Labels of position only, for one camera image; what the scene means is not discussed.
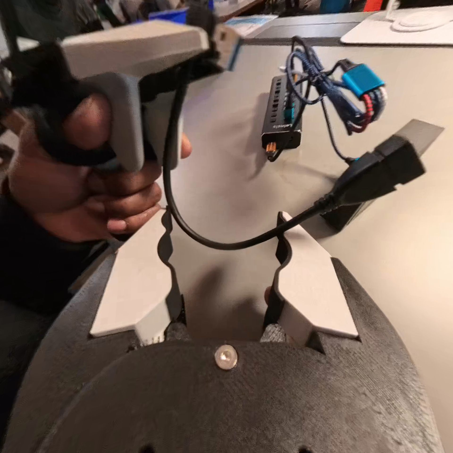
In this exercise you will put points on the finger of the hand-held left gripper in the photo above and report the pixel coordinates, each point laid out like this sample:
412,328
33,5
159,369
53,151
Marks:
226,46
134,46

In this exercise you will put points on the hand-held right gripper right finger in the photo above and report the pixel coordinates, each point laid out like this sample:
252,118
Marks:
311,290

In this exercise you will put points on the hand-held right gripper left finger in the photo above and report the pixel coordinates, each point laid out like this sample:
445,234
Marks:
138,283

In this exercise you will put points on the black long USB hub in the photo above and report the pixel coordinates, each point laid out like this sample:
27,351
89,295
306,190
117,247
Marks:
283,116

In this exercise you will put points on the dark grey USB hub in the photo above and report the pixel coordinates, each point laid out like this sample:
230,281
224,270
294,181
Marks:
400,162

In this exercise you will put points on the person's left forearm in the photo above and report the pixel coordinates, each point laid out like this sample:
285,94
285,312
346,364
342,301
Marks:
35,265

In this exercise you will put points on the person's left hand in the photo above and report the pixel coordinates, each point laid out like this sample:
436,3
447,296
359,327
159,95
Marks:
70,198

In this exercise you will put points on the printed paper sheet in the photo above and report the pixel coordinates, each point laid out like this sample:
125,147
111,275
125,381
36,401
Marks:
247,21

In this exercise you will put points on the blue plastic bin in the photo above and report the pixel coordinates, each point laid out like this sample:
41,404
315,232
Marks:
170,16

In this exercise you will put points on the blue bag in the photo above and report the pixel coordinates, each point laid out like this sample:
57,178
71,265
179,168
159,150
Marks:
334,5

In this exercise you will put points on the red plastic object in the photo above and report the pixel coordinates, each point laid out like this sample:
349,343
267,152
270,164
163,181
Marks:
373,4

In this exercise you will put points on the document stand with instruction sheet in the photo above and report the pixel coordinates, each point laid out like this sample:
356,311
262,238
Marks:
389,28

